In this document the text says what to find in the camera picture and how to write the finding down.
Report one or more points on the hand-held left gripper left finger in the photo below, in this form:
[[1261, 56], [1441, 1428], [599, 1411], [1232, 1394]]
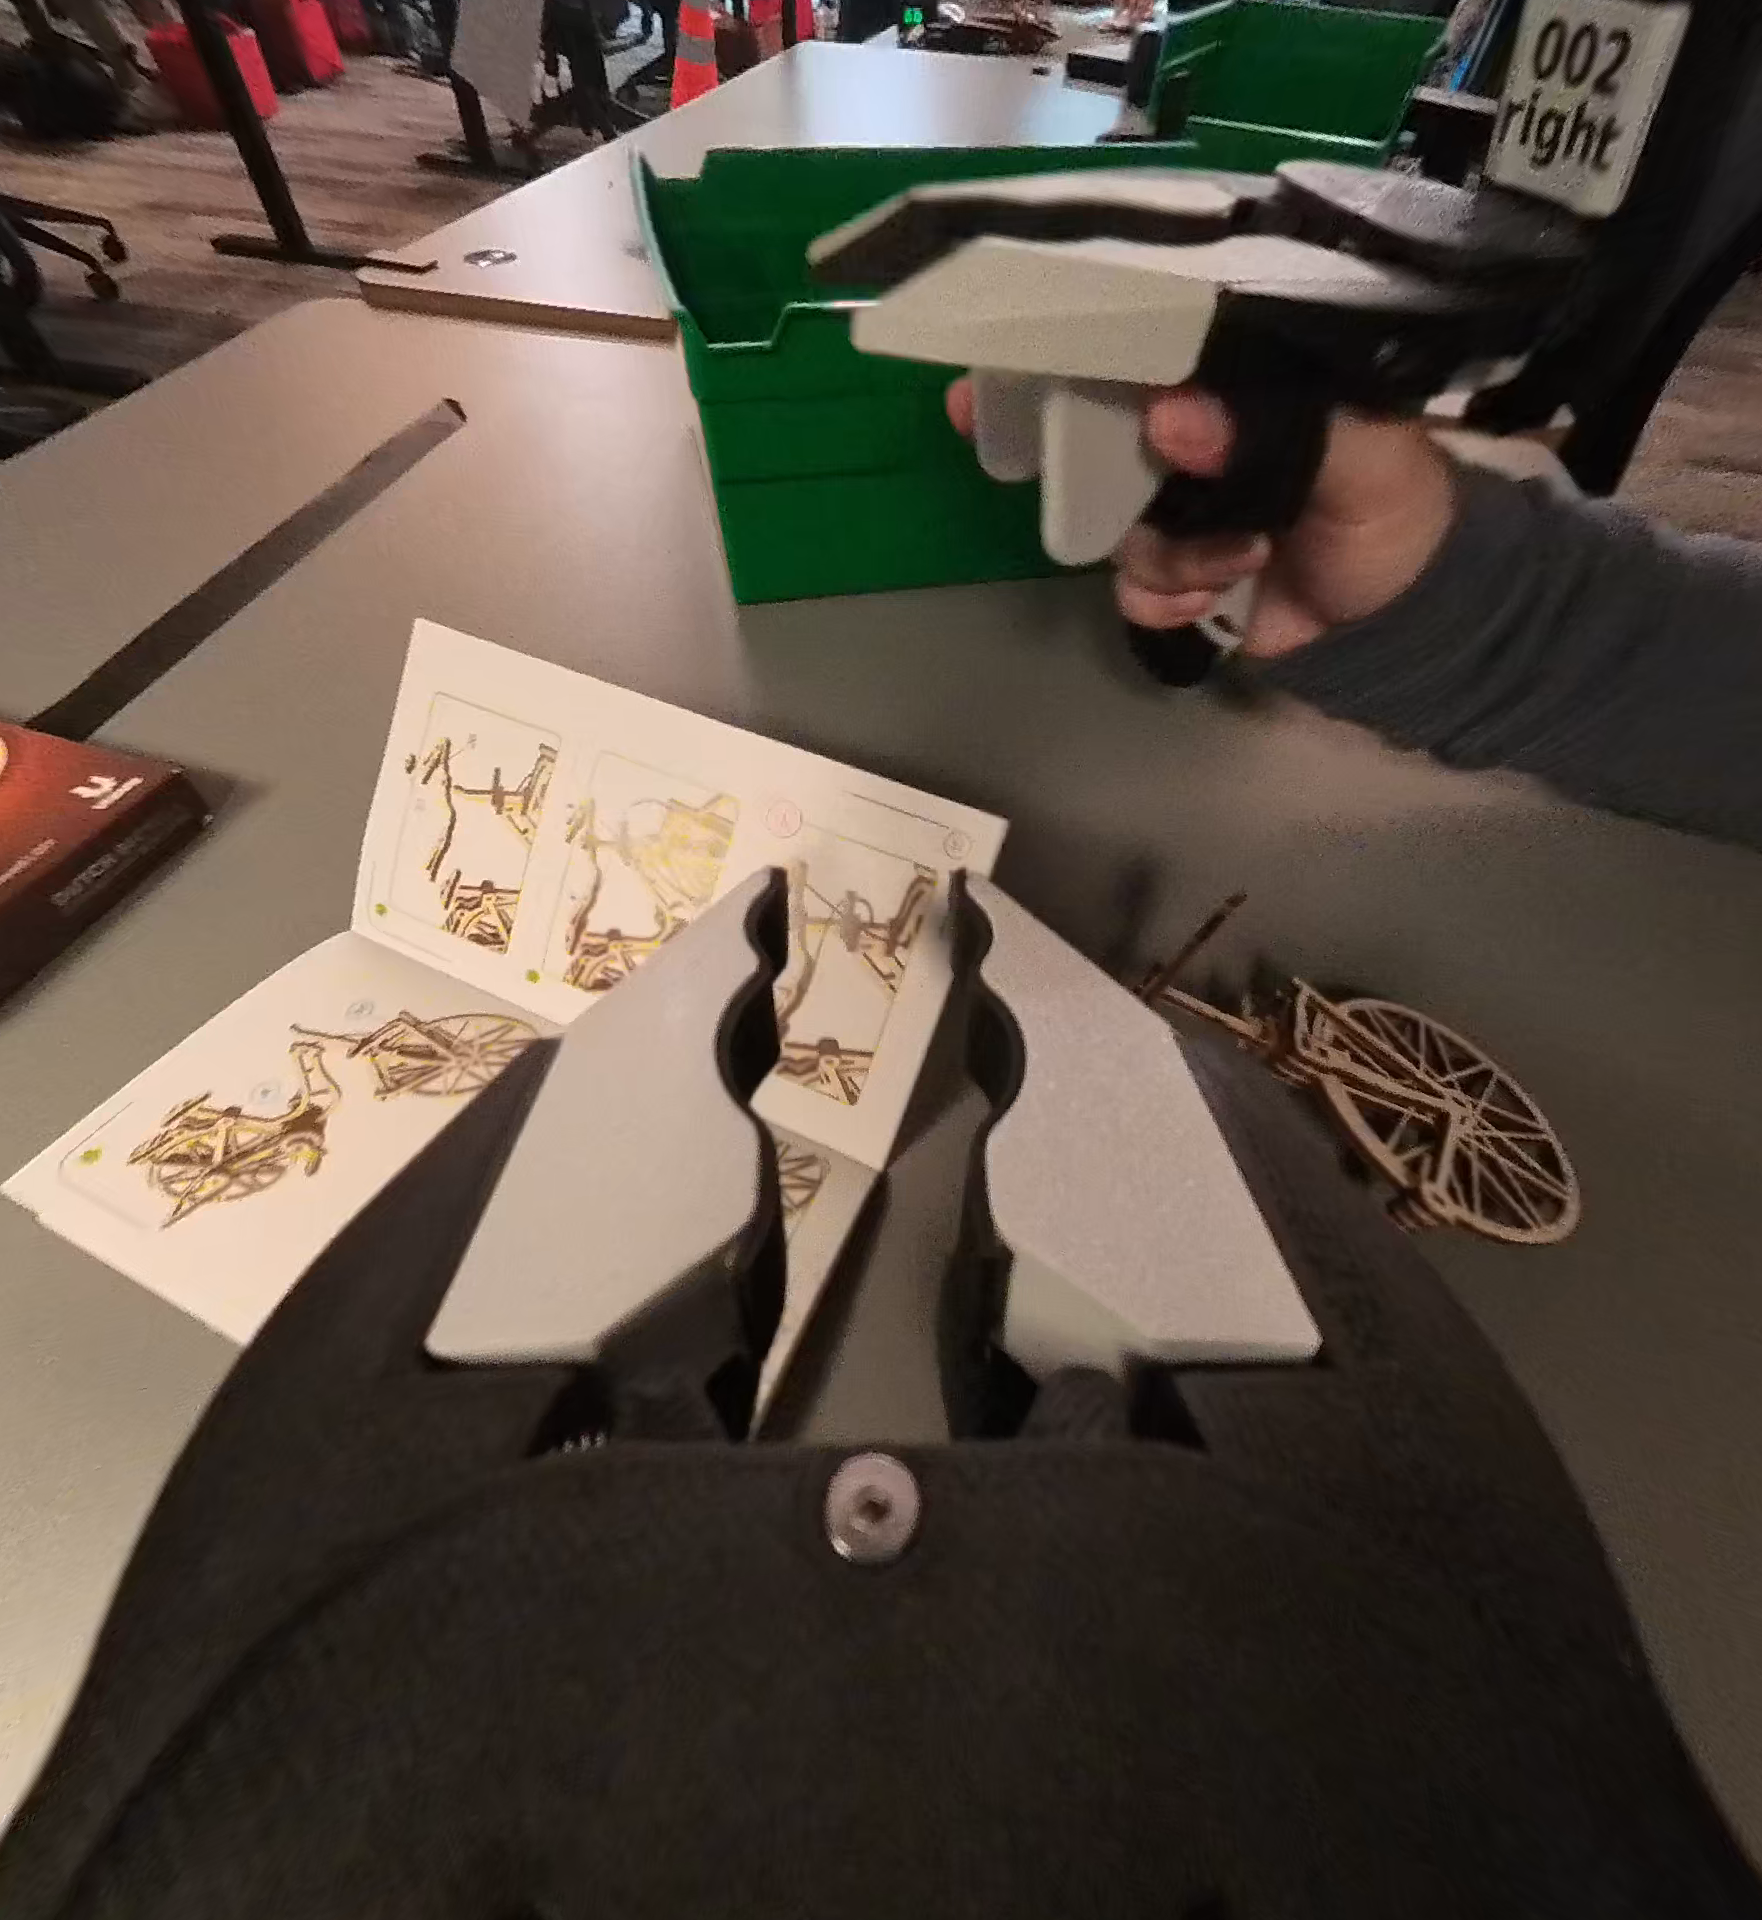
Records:
[[596, 1185]]

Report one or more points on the green plastic bin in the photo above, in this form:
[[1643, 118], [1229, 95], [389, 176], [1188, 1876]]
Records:
[[851, 481], [1301, 74]]

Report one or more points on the dark red model box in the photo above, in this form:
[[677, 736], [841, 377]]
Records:
[[40, 854]]

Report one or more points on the orange traffic cone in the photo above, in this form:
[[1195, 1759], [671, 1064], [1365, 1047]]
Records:
[[695, 53]]

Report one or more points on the person's right hand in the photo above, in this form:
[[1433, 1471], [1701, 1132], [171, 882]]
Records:
[[1360, 525]]

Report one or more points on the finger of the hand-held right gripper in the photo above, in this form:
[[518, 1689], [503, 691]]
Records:
[[1031, 308], [1060, 202]]

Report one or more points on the red bag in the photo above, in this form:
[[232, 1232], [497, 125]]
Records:
[[315, 38]]

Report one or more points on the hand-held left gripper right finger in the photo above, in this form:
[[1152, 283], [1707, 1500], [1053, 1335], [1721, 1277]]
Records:
[[1137, 1201]]

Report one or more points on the white instruction booklet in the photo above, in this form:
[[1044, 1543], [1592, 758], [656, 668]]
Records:
[[221, 1261]]

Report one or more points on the black desk leg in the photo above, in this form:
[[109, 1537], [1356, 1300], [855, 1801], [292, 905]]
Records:
[[258, 164], [476, 142]]

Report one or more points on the wooden bicycle model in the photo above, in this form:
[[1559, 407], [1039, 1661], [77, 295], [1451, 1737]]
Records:
[[1439, 1119]]

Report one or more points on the person's right forearm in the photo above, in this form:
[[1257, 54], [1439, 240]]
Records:
[[1600, 674]]

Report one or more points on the grey desk with wooden edge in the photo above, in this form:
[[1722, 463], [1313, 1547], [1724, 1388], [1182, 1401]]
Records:
[[820, 105]]

